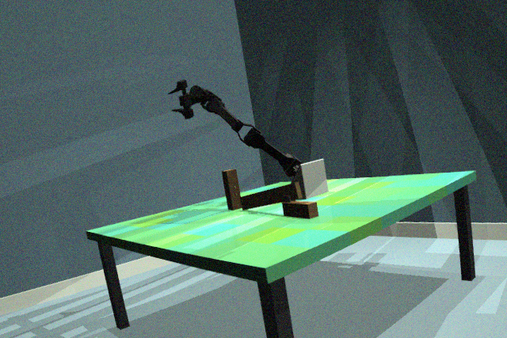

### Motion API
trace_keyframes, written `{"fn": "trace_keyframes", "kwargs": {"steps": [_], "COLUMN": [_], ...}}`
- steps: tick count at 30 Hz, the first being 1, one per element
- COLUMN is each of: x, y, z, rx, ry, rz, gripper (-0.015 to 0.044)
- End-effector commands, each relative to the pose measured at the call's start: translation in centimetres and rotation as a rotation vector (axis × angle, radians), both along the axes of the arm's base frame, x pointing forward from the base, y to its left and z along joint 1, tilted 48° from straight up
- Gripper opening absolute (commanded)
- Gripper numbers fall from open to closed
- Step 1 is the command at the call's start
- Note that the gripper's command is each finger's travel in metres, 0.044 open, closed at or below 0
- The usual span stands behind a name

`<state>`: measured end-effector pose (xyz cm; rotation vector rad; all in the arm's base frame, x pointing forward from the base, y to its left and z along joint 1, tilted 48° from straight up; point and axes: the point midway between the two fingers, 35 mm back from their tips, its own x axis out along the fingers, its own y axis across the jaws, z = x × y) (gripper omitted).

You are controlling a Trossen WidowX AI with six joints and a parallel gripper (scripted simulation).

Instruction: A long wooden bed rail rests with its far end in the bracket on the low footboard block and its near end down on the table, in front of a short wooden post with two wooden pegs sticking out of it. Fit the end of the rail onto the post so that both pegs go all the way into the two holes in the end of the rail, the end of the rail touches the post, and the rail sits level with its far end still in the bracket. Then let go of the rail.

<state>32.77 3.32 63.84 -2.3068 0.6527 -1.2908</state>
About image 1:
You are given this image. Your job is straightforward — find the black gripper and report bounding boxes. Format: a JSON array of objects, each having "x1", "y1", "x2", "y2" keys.
[{"x1": 168, "y1": 79, "x2": 199, "y2": 119}]

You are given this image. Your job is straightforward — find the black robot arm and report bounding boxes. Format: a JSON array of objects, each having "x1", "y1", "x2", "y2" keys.
[{"x1": 179, "y1": 85, "x2": 303, "y2": 177}]

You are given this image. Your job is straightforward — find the long wooden rail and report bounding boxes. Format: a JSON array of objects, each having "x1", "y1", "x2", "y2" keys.
[{"x1": 239, "y1": 182, "x2": 303, "y2": 210}]

